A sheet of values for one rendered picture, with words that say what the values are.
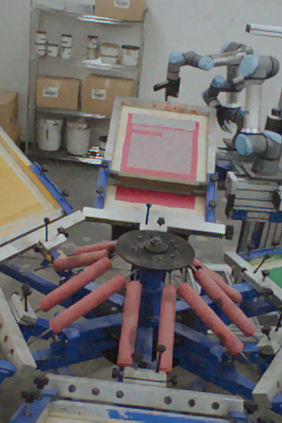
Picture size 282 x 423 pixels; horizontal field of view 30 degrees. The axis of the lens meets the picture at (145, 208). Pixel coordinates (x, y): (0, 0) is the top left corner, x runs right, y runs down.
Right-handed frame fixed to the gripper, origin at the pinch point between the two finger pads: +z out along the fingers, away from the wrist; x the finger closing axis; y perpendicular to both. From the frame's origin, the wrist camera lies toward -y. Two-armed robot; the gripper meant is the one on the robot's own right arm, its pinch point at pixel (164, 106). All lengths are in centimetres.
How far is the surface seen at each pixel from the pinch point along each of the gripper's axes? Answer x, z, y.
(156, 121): -27.5, -5.8, -4.3
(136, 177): -77, -2, -11
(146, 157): -53, 2, -7
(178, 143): -40.9, -1.6, 9.5
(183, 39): 293, 83, 19
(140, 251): -151, -28, -6
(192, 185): -77, -2, 17
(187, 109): -18.7, -11.0, 12.5
